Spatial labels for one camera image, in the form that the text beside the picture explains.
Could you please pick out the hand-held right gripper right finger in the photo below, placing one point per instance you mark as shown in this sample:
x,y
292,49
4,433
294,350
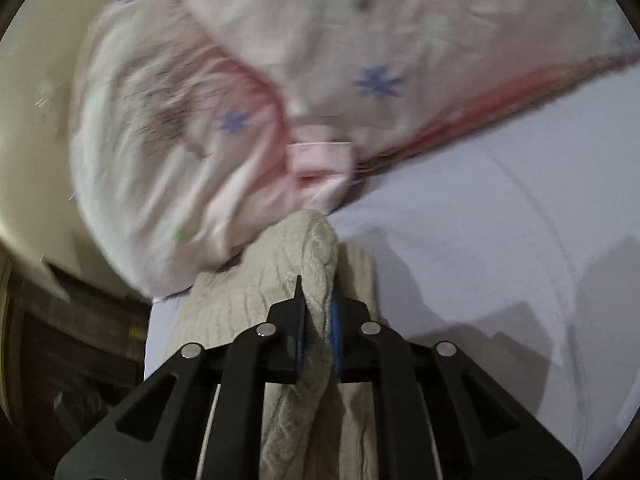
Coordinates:
x,y
336,345

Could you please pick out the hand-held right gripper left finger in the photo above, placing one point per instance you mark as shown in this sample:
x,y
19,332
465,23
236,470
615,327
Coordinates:
x,y
299,345

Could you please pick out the cream knitted sweater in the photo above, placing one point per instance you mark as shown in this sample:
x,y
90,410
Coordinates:
x,y
300,260

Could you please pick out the white bed sheet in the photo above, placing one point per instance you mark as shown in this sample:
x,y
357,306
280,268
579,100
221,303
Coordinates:
x,y
500,240

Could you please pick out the dark wooden furniture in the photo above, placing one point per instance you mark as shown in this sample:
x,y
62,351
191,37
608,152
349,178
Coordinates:
x,y
65,360

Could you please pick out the pink floral quilt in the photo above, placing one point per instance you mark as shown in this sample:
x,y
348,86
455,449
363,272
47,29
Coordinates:
x,y
240,100

